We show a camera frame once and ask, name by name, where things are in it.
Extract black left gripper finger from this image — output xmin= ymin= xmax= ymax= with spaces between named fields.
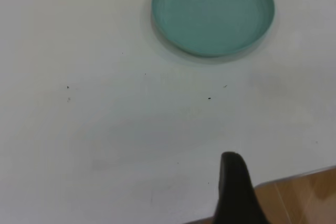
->
xmin=211 ymin=151 xmax=272 ymax=224

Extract green round plate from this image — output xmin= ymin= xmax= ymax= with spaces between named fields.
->
xmin=151 ymin=0 xmax=276 ymax=58

